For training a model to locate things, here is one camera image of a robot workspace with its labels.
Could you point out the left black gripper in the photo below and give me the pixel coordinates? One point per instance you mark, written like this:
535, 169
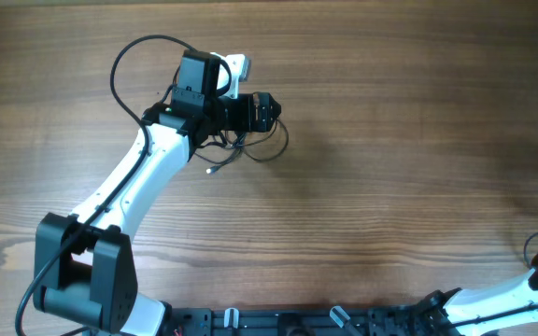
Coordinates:
257, 112

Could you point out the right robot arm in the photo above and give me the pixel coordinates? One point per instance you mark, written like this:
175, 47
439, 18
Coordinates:
480, 311

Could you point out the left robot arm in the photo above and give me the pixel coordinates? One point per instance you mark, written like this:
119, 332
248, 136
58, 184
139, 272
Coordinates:
84, 262

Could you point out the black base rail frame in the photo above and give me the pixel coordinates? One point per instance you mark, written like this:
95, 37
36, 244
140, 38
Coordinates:
386, 321

